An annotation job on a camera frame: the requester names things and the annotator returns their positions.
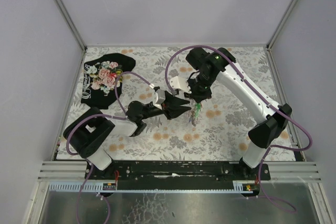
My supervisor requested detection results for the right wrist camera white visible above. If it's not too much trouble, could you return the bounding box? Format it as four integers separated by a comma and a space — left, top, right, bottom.
169, 76, 191, 95

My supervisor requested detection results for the black floral cloth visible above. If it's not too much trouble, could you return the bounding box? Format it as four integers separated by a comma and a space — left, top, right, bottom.
81, 53, 136, 110

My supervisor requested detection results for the purple cable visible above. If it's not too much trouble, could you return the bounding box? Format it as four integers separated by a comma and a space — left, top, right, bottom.
65, 71, 155, 156
164, 45, 313, 214

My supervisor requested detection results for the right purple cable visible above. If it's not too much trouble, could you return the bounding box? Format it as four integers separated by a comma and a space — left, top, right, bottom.
164, 45, 313, 214

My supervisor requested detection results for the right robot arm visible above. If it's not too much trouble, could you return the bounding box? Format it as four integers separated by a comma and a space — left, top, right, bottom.
185, 47, 292, 168

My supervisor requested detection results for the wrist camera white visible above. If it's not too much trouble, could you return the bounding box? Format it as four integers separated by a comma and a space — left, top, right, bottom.
149, 83, 165, 110
169, 76, 191, 95

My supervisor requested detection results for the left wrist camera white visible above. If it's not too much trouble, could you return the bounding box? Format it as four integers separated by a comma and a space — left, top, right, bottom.
149, 83, 165, 110

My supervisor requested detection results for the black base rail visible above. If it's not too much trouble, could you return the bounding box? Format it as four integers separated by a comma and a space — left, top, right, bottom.
86, 160, 270, 187

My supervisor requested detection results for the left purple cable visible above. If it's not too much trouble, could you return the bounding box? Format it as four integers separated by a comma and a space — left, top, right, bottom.
65, 71, 155, 156

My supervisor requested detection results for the white cable duct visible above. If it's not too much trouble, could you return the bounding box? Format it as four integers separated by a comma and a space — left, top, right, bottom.
48, 181, 258, 194

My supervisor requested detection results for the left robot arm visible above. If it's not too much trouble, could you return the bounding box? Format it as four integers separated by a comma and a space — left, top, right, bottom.
63, 89, 191, 170

